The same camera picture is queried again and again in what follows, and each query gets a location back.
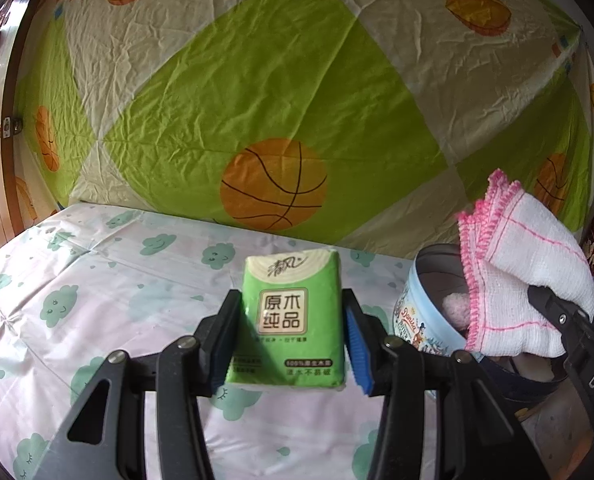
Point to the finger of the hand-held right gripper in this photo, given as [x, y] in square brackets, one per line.
[562, 317]

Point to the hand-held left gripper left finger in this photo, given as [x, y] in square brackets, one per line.
[220, 355]

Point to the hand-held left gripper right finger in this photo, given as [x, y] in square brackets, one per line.
[359, 355]

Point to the round printed cookie tin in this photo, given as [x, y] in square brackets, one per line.
[417, 325]

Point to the green tissue pack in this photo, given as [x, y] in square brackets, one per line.
[287, 320]

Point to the white cloth with pink edge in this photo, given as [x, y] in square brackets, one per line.
[527, 240]

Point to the pink fluffy scrunchie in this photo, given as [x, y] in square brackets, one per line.
[454, 310]

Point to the cloud print tablecloth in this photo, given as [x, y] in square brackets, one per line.
[102, 285]

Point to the green cream basketball print sheet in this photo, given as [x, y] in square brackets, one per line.
[227, 85]

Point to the metal door latch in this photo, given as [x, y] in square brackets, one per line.
[13, 126]

